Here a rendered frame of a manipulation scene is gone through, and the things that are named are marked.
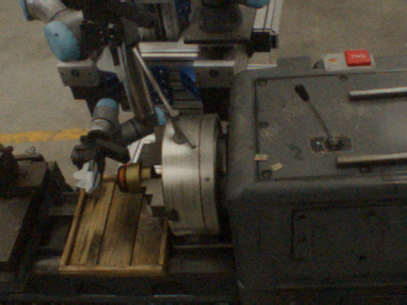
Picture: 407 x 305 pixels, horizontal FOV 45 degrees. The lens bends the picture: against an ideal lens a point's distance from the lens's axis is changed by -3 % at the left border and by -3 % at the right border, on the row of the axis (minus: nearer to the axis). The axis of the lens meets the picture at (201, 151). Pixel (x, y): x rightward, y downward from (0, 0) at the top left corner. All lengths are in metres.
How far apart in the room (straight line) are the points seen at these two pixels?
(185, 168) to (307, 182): 0.29
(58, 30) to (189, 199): 0.56
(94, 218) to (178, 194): 0.45
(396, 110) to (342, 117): 0.13
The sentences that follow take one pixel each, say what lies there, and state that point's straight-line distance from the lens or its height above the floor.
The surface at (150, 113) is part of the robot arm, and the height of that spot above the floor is 1.04.
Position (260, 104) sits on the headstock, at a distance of 1.23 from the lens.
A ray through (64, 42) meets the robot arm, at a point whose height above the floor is 1.39.
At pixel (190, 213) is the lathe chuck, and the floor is 1.11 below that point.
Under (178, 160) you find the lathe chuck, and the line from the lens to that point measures 1.18.
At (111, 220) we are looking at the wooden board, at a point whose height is 0.88.
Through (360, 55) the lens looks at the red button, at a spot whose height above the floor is 1.27.
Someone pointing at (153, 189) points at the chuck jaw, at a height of 1.11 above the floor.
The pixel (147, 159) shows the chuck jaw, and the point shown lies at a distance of 1.32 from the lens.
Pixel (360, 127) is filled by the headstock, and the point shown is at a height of 1.25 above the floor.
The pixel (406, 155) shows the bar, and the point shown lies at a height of 1.28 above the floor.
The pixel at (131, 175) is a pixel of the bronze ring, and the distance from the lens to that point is 1.32.
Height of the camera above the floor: 2.04
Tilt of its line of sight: 44 degrees down
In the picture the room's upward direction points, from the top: 10 degrees counter-clockwise
